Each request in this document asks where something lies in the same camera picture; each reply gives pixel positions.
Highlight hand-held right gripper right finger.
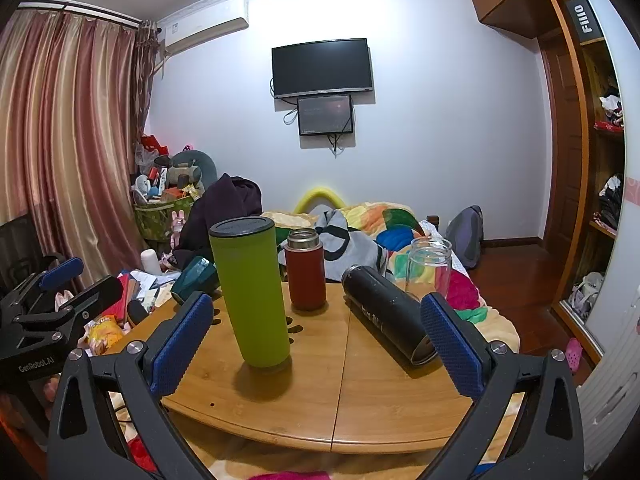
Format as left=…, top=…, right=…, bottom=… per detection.
left=420, top=292, right=586, bottom=480

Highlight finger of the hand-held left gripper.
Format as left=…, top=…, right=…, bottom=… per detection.
left=0, top=257, right=85, bottom=313
left=12, top=275, right=124, bottom=333

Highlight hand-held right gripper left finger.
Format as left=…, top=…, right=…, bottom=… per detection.
left=46, top=291, right=216, bottom=480

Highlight black bottle lying down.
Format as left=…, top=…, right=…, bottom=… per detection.
left=341, top=264, right=442, bottom=367

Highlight green tumbler cup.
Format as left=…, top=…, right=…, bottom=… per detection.
left=208, top=216, right=292, bottom=371

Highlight red thermos cup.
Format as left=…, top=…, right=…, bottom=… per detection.
left=285, top=228, right=327, bottom=311

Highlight yellow snack bag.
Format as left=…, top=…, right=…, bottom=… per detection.
left=85, top=312, right=127, bottom=354

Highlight black mesh chair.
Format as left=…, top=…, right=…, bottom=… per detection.
left=0, top=214, right=66, bottom=293

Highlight teal plastic container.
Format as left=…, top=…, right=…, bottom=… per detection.
left=171, top=256, right=222, bottom=306

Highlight clear glass jar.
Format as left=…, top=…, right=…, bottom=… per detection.
left=405, top=238, right=453, bottom=302

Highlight green storage basket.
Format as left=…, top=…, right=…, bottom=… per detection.
left=132, top=195, right=197, bottom=242

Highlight pink bunny toy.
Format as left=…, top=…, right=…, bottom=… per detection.
left=170, top=210, right=189, bottom=247

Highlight grey backpack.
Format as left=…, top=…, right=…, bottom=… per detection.
left=445, top=205, right=485, bottom=269

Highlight striped pink curtain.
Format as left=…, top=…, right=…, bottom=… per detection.
left=0, top=7, right=161, bottom=293

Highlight colourful patchwork blanket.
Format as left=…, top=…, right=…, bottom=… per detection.
left=260, top=202, right=521, bottom=356

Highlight round wooden folding table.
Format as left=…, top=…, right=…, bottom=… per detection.
left=120, top=280, right=526, bottom=456

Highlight grey shoes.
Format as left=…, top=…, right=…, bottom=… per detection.
left=570, top=272, right=606, bottom=312

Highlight dark hooded jacket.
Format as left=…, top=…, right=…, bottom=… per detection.
left=175, top=173, right=263, bottom=267

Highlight grey and black garment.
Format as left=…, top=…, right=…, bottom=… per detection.
left=312, top=208, right=390, bottom=277

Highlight grey plush toy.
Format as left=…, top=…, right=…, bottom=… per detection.
left=167, top=150, right=219, bottom=194

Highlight white sliding wardrobe door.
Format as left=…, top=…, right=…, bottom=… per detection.
left=570, top=0, right=640, bottom=471

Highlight yellow foam arch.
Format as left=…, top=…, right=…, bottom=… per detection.
left=293, top=187, right=352, bottom=214

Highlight dark folded clothes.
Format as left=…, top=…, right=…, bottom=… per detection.
left=594, top=175, right=624, bottom=235

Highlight wooden wardrobe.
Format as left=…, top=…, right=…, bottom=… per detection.
left=467, top=0, right=627, bottom=363

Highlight small black monitor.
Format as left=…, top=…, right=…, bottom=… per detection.
left=297, top=94, right=355, bottom=137

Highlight pile of folded clothes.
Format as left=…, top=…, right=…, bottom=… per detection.
left=596, top=87, right=625, bottom=134

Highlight white air conditioner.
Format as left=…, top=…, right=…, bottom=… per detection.
left=159, top=0, right=250, bottom=56

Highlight black box with white print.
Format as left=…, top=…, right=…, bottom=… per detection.
left=567, top=0, right=606, bottom=44

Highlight black wall television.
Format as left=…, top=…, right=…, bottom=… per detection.
left=271, top=38, right=374, bottom=99

